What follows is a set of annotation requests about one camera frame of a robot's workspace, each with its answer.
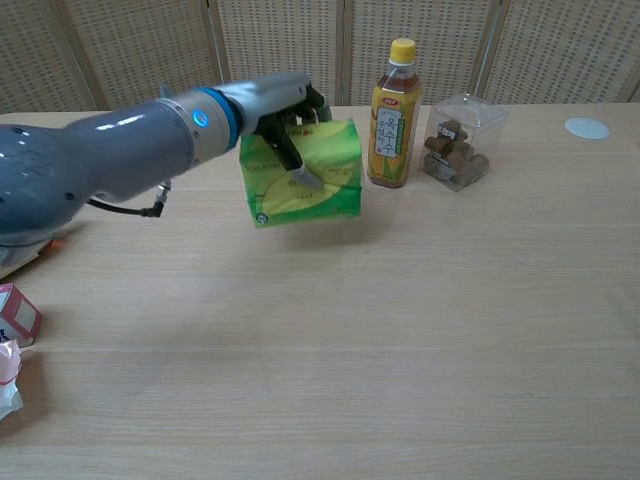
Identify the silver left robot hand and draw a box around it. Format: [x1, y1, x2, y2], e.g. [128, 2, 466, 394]
[227, 72, 334, 192]

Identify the green tissue pack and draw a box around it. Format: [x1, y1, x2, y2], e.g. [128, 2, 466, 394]
[238, 118, 363, 230]

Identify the yellow cap tea bottle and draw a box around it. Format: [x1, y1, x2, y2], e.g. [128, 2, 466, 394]
[367, 38, 423, 190]

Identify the woven bamboo folding screen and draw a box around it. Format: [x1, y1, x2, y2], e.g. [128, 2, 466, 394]
[0, 0, 640, 115]

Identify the clear box of chocolates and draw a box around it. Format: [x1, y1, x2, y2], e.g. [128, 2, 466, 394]
[423, 93, 511, 193]

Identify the white round table disc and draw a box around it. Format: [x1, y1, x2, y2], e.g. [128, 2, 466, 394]
[564, 117, 611, 140]

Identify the pink toothpaste box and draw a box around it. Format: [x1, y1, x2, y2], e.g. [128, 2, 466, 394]
[0, 282, 44, 348]

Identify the white plastic wrapper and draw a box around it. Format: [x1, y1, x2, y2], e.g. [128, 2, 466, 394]
[0, 338, 25, 424]

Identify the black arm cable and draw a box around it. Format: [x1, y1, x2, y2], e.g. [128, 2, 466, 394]
[87, 181, 174, 219]

